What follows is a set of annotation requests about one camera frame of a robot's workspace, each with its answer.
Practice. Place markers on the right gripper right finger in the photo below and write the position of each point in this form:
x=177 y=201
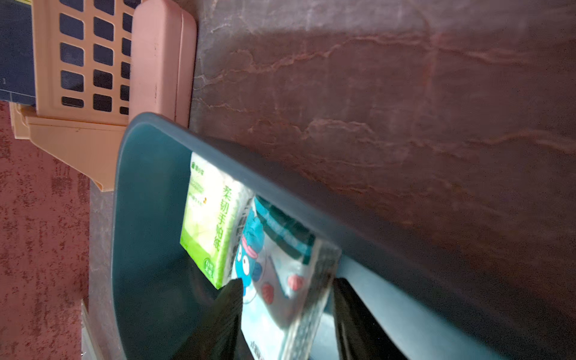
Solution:
x=358 y=334

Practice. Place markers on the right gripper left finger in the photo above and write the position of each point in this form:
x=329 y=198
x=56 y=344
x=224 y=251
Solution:
x=217 y=335

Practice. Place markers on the teal plastic storage box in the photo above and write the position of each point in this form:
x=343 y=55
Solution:
x=429 y=302

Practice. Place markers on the blue tissue pack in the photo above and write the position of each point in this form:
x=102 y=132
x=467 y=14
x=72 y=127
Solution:
x=286 y=272

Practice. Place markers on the green tissue pack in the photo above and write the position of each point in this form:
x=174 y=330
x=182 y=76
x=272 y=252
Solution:
x=214 y=215

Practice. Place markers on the dark blue booklet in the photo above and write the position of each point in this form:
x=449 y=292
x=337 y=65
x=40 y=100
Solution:
x=17 y=57

